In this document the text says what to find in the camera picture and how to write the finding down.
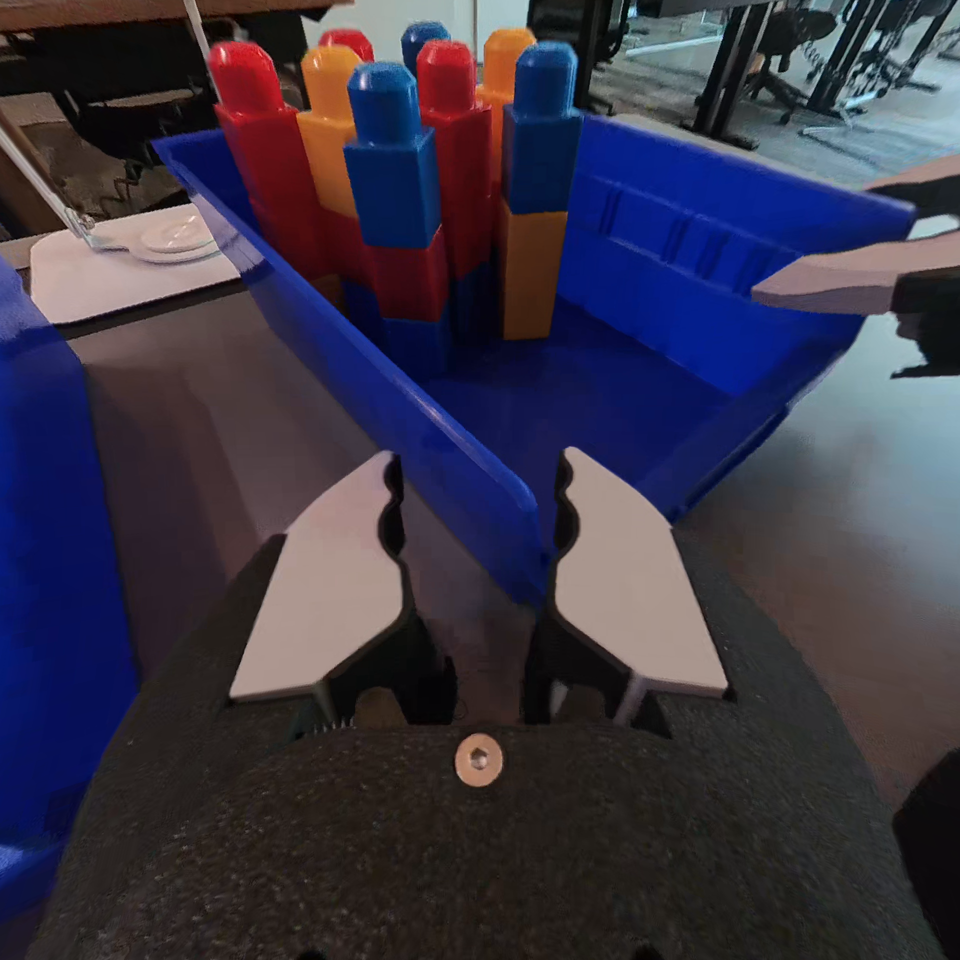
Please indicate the long office desk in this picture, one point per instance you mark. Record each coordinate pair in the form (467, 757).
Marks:
(724, 75)

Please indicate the cluster of plastic block towers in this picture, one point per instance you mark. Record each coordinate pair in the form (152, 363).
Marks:
(390, 195)

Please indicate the black office chair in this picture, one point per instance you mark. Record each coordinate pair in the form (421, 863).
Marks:
(577, 30)
(795, 37)

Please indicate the dark cloth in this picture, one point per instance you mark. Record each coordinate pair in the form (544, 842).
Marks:
(934, 862)

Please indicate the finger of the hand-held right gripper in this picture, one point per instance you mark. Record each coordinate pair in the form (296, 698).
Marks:
(832, 285)
(930, 191)

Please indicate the blue plastic bin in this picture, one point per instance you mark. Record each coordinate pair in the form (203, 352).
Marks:
(45, 525)
(600, 390)

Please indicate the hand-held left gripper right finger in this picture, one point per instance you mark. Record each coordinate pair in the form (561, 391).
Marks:
(630, 592)

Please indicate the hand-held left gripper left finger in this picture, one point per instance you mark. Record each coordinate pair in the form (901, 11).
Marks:
(330, 585)

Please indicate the wooden display board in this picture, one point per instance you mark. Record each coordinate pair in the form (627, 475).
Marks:
(112, 11)

